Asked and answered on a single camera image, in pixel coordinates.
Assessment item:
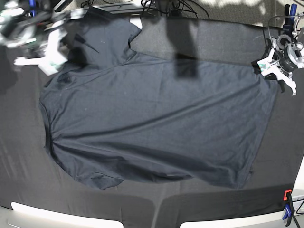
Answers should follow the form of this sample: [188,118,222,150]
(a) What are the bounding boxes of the blue orange clamp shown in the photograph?
[282,189,301,228]

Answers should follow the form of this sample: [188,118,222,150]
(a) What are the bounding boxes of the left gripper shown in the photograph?
[252,35,304,96]

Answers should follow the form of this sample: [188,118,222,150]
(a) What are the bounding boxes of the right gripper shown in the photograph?
[13,28,87,76]

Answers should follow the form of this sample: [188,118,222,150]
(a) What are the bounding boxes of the white tab on cloth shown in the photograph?
[130,15,143,30]

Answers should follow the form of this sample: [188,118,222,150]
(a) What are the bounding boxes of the dark blue t-shirt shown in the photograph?
[39,7,277,190]

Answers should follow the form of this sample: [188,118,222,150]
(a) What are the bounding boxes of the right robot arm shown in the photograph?
[0,0,87,76]

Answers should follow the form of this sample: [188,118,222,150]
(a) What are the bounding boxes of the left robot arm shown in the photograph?
[257,3,304,96]

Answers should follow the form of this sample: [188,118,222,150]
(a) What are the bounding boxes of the blue clamp top right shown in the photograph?
[283,3,297,34]

